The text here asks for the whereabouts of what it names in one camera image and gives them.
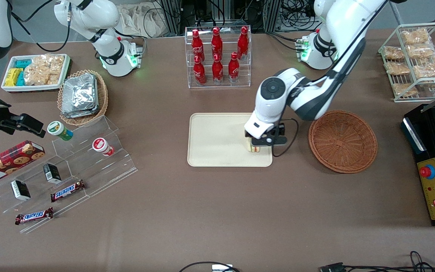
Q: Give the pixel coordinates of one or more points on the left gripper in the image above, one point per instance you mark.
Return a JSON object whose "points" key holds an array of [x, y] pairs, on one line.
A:
{"points": [[281, 131]]}

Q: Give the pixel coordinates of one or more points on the triangle sandwich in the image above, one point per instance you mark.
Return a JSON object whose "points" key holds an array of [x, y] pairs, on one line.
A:
{"points": [[254, 148]]}

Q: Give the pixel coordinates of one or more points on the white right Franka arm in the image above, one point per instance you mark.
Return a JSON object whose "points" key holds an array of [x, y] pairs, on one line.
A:
{"points": [[108, 41]]}

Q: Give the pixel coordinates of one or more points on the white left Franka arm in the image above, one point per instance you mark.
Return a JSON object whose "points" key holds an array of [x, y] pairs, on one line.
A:
{"points": [[315, 98]]}

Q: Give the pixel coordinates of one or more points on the cream plastic tray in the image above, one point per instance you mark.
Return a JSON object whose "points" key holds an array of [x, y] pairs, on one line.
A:
{"points": [[217, 139]]}

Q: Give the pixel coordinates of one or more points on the white rectangular snack tray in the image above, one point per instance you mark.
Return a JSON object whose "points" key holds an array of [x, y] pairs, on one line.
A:
{"points": [[6, 87]]}

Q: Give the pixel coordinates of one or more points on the oval wicker basket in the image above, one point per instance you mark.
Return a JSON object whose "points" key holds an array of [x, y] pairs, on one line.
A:
{"points": [[102, 98]]}

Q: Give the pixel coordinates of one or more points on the round brown wicker basket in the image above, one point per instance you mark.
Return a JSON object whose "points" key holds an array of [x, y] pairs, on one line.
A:
{"points": [[342, 143]]}

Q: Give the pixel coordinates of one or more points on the green lid snack cup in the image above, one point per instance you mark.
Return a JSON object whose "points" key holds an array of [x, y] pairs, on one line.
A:
{"points": [[59, 129]]}

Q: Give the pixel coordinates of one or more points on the red tartan cookie box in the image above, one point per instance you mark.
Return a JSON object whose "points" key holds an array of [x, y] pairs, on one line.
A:
{"points": [[10, 162]]}

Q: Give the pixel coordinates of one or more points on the teal snack pack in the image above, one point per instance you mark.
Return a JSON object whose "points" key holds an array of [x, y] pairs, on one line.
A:
{"points": [[23, 63], [21, 79]]}

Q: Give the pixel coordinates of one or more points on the yellow snack pack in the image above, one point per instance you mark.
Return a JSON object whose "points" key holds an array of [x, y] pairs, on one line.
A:
{"points": [[12, 77]]}

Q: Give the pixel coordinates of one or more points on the small black box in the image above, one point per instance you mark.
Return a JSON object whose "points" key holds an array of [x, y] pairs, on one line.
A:
{"points": [[20, 190], [52, 173]]}

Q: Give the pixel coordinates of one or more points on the clear bag of crackers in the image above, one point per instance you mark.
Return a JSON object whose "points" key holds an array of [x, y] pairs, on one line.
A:
{"points": [[43, 70]]}

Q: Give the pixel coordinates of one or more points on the silver foil packet stack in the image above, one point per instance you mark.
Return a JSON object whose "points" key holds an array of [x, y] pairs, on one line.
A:
{"points": [[79, 96]]}

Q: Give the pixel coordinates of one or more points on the red cola bottle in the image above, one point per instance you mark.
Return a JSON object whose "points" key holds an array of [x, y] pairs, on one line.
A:
{"points": [[218, 71], [216, 41], [199, 73], [233, 70], [197, 43], [243, 43]]}

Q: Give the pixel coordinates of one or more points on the clear acrylic bottle rack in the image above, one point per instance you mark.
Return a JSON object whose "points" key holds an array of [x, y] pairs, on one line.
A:
{"points": [[202, 87]]}

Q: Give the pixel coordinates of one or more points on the Snickers chocolate bar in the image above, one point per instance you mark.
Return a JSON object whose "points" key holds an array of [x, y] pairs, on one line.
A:
{"points": [[34, 216], [67, 190]]}

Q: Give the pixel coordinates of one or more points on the red lid snack cup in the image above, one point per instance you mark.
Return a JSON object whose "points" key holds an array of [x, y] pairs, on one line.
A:
{"points": [[102, 146]]}

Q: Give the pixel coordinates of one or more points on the clear acrylic stepped stand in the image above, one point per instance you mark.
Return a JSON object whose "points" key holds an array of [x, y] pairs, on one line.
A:
{"points": [[100, 177]]}

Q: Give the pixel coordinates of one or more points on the beige cloth bag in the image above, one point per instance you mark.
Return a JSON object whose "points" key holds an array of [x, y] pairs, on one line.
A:
{"points": [[138, 20]]}

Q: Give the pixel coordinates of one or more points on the clear bagged pastry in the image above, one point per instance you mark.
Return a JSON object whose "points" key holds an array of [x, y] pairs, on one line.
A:
{"points": [[415, 36], [429, 70], [421, 51], [404, 90], [394, 53], [398, 68]]}

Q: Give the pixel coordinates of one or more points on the black machine with yellow panel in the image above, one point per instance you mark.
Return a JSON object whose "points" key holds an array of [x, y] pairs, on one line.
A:
{"points": [[434, 196]]}

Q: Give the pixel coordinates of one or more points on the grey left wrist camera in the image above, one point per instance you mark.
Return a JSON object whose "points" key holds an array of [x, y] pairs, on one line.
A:
{"points": [[279, 136]]}

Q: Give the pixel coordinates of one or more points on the aluminium frame post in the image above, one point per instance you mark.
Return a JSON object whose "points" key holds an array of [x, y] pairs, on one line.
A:
{"points": [[171, 17], [271, 15]]}

